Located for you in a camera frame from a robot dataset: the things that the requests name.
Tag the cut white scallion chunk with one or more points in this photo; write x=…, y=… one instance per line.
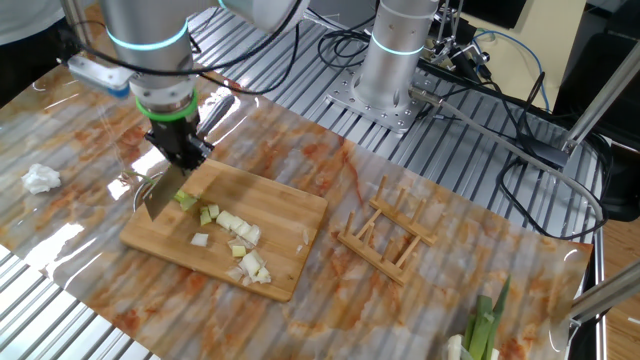
x=255, y=267

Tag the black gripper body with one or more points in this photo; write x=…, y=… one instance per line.
x=177, y=135

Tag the person in white shirt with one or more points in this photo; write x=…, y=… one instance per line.
x=25, y=15

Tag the metal camera stand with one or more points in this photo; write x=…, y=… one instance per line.
x=452, y=35

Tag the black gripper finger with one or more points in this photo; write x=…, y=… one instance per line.
x=201, y=150
x=156, y=142

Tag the round metal rim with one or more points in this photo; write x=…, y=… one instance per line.
x=136, y=197

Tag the plastic wrapped scallion bundle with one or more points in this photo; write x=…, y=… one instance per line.
x=480, y=325

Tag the pale green scallion slice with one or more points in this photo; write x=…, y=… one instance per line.
x=205, y=218
x=213, y=210

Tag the white crumpled tissue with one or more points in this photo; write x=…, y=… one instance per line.
x=41, y=178

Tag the wooden dish rack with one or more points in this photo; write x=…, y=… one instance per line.
x=385, y=250

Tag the aluminium frame post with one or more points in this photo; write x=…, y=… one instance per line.
x=77, y=20
x=605, y=295
x=600, y=100

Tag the small yellowish scallion piece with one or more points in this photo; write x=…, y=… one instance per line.
x=239, y=251

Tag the wooden cutting board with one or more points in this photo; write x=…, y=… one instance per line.
x=280, y=215

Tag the orange marble pattern mat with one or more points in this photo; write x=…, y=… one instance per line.
x=350, y=310

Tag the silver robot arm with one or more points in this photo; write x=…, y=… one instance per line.
x=150, y=30

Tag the black power adapter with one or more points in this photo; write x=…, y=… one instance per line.
x=542, y=150

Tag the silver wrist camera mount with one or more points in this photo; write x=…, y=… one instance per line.
x=100, y=75

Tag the translucent scallion skin piece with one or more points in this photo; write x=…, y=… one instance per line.
x=234, y=273
x=235, y=242

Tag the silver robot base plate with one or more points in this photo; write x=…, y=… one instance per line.
x=400, y=117

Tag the steel kitchen knife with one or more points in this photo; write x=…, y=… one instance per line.
x=162, y=195

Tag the small white scallion slice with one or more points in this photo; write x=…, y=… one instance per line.
x=199, y=239

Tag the green scallion piece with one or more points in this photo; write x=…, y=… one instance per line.
x=186, y=201

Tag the ragged white scallion piece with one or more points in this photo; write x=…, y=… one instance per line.
x=252, y=234

